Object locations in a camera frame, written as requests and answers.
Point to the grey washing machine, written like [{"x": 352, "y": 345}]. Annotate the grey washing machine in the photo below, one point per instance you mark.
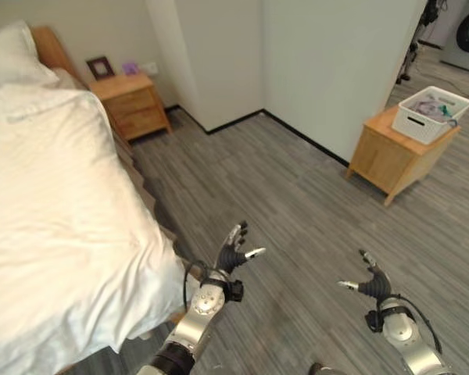
[{"x": 467, "y": 37}]

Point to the small purple box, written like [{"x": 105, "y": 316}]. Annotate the small purple box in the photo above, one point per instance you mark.
[{"x": 130, "y": 68}]

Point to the clothes in basket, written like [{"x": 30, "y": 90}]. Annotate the clothes in basket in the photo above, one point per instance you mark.
[{"x": 434, "y": 106}]

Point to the black tripod stand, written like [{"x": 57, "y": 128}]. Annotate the black tripod stand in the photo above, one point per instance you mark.
[{"x": 413, "y": 47}]

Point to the robot dark foot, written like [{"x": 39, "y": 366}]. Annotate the robot dark foot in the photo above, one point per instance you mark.
[{"x": 319, "y": 368}]

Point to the white duvet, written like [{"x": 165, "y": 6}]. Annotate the white duvet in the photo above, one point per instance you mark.
[{"x": 58, "y": 211}]

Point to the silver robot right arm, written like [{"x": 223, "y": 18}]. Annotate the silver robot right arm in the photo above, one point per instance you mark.
[{"x": 404, "y": 336}]

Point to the white pillow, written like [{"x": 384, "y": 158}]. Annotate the white pillow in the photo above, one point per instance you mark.
[{"x": 11, "y": 58}]

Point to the wooden nightstand with drawers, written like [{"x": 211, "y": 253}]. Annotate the wooden nightstand with drawers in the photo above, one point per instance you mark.
[{"x": 134, "y": 105}]

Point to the dark picture frame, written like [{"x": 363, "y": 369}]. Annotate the dark picture frame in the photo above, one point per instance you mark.
[{"x": 100, "y": 68}]

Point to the white plastic basket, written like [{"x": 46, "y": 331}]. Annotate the white plastic basket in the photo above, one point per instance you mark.
[{"x": 422, "y": 121}]

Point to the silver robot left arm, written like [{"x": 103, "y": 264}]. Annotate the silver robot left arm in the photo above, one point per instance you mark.
[{"x": 197, "y": 312}]

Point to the plain wooden side cabinet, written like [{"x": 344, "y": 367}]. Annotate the plain wooden side cabinet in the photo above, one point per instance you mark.
[{"x": 394, "y": 154}]

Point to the white wall socket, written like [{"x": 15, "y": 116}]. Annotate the white wall socket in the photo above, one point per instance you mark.
[{"x": 151, "y": 67}]

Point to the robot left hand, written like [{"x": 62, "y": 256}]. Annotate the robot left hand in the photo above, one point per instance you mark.
[{"x": 229, "y": 256}]

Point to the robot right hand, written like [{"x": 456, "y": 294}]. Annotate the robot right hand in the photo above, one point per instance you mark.
[{"x": 376, "y": 283}]

